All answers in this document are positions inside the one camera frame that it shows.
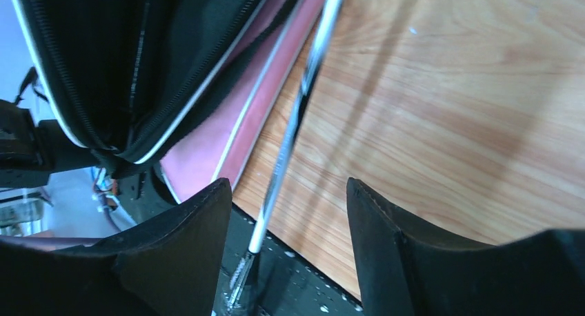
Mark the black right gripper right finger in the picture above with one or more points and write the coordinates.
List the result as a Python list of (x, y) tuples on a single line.
[(409, 266)]

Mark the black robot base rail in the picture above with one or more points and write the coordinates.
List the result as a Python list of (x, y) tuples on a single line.
[(288, 284)]

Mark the black racket cover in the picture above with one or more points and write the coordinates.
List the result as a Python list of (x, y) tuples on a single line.
[(128, 79)]

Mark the pink racket cover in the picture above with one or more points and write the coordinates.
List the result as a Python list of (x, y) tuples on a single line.
[(222, 144)]

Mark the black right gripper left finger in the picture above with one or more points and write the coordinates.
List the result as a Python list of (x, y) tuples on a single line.
[(167, 265)]

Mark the white racket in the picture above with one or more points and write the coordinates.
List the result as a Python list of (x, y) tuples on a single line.
[(239, 295)]

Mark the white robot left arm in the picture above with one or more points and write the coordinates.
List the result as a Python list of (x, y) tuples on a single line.
[(31, 152)]

